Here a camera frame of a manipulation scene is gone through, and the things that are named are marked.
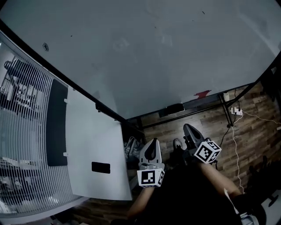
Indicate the black desk partition panel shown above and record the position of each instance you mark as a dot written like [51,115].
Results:
[56,123]

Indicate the grey waist-worn device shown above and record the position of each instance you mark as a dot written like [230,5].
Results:
[248,219]

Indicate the person's left forearm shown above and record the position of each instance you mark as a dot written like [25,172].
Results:
[140,202]

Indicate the large black-framed whiteboard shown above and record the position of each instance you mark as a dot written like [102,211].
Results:
[131,55]

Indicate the red tape patch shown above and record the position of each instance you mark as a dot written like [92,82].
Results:
[202,94]

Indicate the person's dark clothing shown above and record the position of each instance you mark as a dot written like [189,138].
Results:
[186,197]

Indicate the person's white sneaker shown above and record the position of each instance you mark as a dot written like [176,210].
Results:
[177,143]

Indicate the black office chair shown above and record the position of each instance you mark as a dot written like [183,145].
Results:
[261,175]

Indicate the person's right forearm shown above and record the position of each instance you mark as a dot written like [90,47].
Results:
[217,178]

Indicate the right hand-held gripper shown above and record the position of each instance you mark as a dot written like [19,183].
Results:
[207,152]

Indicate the white power strip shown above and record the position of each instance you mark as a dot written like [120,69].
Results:
[236,111]

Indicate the dark grey bag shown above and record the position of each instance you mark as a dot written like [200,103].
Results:
[131,147]

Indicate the striped frosted glass partition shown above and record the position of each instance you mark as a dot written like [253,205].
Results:
[22,131]

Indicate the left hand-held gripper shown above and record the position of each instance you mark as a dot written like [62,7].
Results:
[151,178]

